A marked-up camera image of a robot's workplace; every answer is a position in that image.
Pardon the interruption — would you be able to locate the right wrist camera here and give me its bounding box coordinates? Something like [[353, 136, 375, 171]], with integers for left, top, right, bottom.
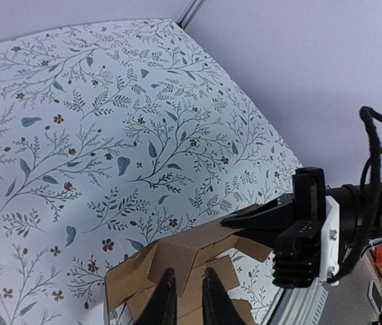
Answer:
[[273, 167, 326, 288]]

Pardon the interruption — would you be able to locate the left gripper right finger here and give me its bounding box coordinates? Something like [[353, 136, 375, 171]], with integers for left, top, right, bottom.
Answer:
[[202, 267, 244, 325]]

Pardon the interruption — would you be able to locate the brown cardboard box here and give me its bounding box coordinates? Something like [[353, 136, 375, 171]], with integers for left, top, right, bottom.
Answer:
[[104, 219, 271, 324]]

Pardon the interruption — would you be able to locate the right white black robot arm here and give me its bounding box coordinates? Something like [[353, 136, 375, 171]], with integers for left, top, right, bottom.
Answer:
[[220, 167, 382, 252]]

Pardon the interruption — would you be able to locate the right aluminium frame post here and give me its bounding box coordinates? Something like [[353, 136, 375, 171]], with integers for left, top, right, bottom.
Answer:
[[176, 0, 205, 30]]

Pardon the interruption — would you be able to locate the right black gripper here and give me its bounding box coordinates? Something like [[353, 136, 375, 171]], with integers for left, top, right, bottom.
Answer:
[[220, 193, 326, 242]]

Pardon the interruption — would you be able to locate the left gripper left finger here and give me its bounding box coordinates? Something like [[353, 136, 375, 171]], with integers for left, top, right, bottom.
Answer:
[[133, 267, 177, 325]]

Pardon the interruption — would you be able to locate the floral patterned table mat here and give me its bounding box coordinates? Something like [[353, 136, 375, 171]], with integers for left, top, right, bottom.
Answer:
[[0, 19, 300, 324]]

